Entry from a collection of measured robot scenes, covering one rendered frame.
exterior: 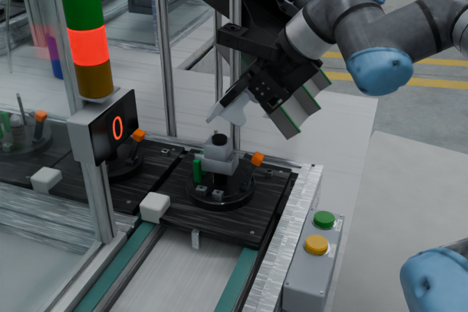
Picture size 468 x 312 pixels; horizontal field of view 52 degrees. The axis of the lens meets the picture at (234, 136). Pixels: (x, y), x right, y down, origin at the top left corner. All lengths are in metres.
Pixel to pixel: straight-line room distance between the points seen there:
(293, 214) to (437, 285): 0.61
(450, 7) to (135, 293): 0.65
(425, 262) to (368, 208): 0.77
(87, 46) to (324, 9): 0.34
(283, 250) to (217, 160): 0.21
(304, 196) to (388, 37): 0.44
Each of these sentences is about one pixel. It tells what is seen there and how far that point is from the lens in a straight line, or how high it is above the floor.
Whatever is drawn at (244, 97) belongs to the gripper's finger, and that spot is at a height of 1.21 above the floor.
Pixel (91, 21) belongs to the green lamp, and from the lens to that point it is 0.68.
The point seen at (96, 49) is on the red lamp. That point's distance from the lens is 0.69.
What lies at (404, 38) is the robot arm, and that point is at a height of 1.36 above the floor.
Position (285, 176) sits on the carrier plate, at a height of 0.97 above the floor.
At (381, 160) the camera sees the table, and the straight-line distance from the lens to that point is 1.32.
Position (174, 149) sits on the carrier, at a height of 0.97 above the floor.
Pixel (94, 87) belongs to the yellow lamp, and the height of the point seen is 1.28.
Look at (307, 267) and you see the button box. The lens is 0.85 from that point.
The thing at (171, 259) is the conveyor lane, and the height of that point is 0.92.
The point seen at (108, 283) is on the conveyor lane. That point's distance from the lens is 0.86.
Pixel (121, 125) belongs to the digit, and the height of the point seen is 1.20.
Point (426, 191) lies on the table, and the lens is 1.25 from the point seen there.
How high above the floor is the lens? 1.57
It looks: 32 degrees down
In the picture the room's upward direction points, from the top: straight up
